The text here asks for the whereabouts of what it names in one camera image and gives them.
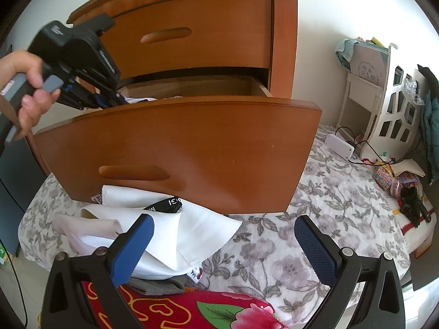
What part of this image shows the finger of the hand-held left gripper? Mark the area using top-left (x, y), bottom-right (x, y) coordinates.
top-left (56, 73), bottom-right (130, 111)

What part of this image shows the white power box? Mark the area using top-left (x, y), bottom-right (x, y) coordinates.
top-left (324, 134), bottom-right (356, 160)

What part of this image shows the white garment dark print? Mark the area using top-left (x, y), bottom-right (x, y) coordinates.
top-left (122, 96), bottom-right (158, 106)

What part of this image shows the person's left hand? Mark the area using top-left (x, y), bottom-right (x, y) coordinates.
top-left (0, 50), bottom-right (58, 140)

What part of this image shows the white cutout shelf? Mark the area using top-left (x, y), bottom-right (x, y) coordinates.
top-left (362, 43), bottom-right (427, 160)

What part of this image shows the white garment red print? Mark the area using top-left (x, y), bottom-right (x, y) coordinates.
top-left (80, 185), bottom-right (243, 282)

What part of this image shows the red white knitted cloth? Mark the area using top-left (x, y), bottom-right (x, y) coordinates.
top-left (401, 209), bottom-right (433, 257)

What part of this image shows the beige paper sheet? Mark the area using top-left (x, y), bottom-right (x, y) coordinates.
top-left (387, 159), bottom-right (426, 179)

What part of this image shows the grey floral mat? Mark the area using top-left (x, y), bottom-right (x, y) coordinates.
top-left (17, 123), bottom-right (412, 326)

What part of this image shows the black toy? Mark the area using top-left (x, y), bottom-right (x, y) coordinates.
top-left (399, 185), bottom-right (433, 227)

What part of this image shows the wooden nightstand drawer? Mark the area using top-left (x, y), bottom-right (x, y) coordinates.
top-left (103, 0), bottom-right (273, 79)
top-left (32, 75), bottom-right (323, 215)

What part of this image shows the red floral blanket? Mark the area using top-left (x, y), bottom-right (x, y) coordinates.
top-left (41, 279), bottom-right (290, 329)

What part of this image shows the wooden nightstand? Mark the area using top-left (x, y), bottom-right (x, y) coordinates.
top-left (67, 0), bottom-right (303, 99)

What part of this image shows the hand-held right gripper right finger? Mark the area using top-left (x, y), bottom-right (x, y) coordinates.
top-left (294, 214), bottom-right (408, 329)

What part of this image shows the clear plastic bag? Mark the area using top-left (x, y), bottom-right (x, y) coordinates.
top-left (403, 75), bottom-right (426, 105)

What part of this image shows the cardboard box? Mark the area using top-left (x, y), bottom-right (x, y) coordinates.
top-left (350, 43), bottom-right (390, 86)

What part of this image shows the dark teal jacket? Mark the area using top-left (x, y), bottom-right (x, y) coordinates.
top-left (417, 64), bottom-right (439, 186)

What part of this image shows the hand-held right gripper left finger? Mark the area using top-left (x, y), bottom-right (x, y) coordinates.
top-left (41, 213), bottom-right (156, 329)

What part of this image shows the black underwear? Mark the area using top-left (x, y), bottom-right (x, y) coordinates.
top-left (142, 197), bottom-right (182, 214)

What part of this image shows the small white side table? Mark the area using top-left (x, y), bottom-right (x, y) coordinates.
top-left (338, 72), bottom-right (381, 134)

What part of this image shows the grey garment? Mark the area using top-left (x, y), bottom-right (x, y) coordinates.
top-left (127, 276), bottom-right (194, 295)

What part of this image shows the black power cable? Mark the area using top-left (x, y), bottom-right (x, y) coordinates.
top-left (334, 126), bottom-right (426, 165)

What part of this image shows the teal cloth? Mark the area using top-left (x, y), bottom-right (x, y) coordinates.
top-left (335, 38), bottom-right (359, 66)

